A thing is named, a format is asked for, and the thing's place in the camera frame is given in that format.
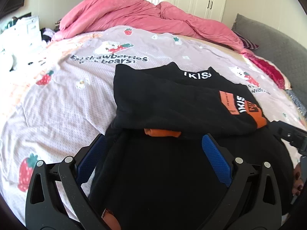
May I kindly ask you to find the black orange-trimmed sweatshirt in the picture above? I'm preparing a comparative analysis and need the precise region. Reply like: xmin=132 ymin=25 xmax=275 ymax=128
xmin=88 ymin=62 xmax=294 ymax=229

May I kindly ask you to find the dark clothes heap by drawers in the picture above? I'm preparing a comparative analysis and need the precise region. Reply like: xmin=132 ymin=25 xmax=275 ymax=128
xmin=40 ymin=28 xmax=55 ymax=43

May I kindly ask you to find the right hand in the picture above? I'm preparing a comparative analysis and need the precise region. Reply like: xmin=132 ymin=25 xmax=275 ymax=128
xmin=292 ymin=163 xmax=304 ymax=196

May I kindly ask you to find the left hand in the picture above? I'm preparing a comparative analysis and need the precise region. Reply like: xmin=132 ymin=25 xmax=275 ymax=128
xmin=102 ymin=208 xmax=121 ymax=230

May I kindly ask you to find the blue patterned mattress edge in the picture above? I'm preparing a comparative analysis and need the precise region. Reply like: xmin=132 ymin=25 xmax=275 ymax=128
xmin=285 ymin=89 xmax=306 ymax=119

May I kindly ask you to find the red pink pillow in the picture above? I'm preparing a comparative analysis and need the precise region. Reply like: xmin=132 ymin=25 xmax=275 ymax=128
xmin=241 ymin=53 xmax=291 ymax=90

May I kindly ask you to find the lilac strawberry bear bedsheet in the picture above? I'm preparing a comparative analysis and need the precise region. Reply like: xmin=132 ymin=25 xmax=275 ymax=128
xmin=1 ymin=26 xmax=306 ymax=222

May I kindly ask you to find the grey quilted headboard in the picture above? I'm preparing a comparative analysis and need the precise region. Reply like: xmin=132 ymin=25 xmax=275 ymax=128
xmin=232 ymin=14 xmax=306 ymax=93

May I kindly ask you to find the striped dark pillow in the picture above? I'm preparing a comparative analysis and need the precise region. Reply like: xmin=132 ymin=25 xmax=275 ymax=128
xmin=234 ymin=31 xmax=259 ymax=50

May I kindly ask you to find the white drawer chest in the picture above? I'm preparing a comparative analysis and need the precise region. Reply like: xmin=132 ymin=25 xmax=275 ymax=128
xmin=1 ymin=16 xmax=42 ymax=50

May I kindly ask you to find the pink fluffy blanket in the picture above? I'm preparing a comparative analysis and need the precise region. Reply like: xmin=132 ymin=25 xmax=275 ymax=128
xmin=52 ymin=0 xmax=249 ymax=53

